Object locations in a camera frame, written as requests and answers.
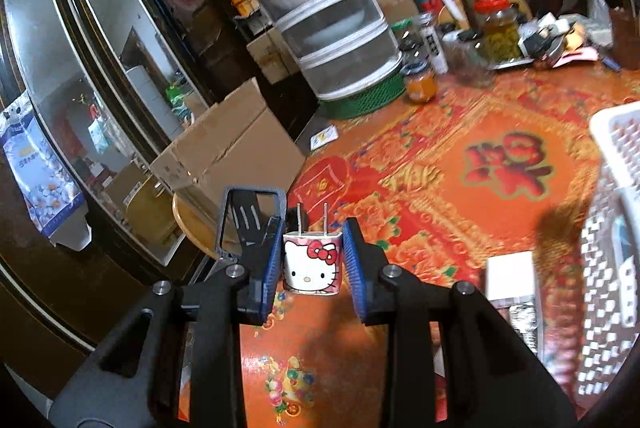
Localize large white square charger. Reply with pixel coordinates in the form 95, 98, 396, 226
485, 252, 544, 361

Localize white perforated plastic basket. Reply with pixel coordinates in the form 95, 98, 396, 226
575, 102, 639, 408

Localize Hello Kitty charger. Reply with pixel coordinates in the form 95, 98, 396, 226
283, 203, 343, 296

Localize round wooden stool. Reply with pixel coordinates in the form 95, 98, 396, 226
171, 192, 220, 259

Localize black phone stand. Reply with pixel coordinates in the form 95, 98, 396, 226
215, 185, 286, 259

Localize cardboard box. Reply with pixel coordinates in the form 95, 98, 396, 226
151, 78, 305, 222

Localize small white card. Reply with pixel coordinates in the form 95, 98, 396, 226
309, 125, 338, 151

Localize green plastic basket base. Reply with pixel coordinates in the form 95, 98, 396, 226
320, 70, 405, 119

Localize orange honey jar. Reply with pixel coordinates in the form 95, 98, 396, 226
400, 60, 437, 103

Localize empty glass jar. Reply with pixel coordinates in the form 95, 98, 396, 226
442, 29, 495, 88

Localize white remote control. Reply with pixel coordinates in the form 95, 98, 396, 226
418, 12, 448, 75

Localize dark glass door cabinet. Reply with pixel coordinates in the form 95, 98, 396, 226
1, 0, 244, 353

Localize red lid pickle jar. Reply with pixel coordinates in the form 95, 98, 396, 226
474, 0, 522, 63

